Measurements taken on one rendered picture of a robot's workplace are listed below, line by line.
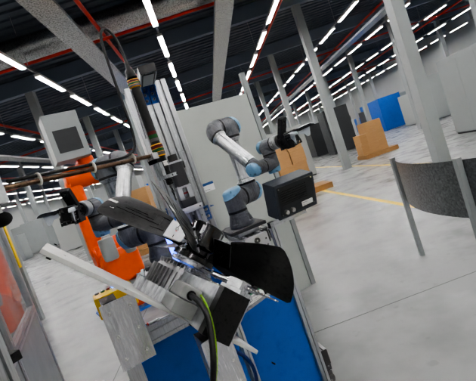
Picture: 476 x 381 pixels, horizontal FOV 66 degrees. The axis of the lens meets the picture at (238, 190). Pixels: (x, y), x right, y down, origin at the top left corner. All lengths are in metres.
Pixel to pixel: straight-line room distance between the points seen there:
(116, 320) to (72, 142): 4.29
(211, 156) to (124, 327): 2.39
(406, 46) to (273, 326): 6.66
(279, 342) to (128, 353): 1.02
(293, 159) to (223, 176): 6.24
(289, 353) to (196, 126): 2.09
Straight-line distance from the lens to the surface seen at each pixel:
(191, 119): 3.36
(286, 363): 2.09
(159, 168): 1.32
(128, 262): 5.23
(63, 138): 5.29
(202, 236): 1.22
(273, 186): 1.86
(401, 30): 7.99
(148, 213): 1.30
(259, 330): 1.95
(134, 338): 1.18
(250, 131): 3.57
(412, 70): 7.90
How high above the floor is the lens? 1.41
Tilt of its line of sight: 4 degrees down
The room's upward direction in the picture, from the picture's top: 19 degrees counter-clockwise
